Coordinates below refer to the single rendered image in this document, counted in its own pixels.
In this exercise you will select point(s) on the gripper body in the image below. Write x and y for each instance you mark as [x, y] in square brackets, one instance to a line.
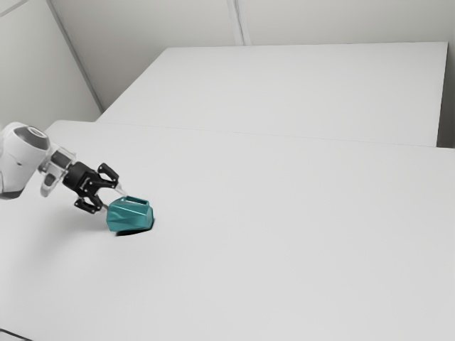
[77, 175]

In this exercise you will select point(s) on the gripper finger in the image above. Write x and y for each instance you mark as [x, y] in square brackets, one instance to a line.
[108, 177]
[88, 204]

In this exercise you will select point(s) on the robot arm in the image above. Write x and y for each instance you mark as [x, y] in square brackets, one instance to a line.
[17, 156]

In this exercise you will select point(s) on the teal faceted mug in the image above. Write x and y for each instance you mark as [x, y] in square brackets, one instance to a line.
[130, 215]

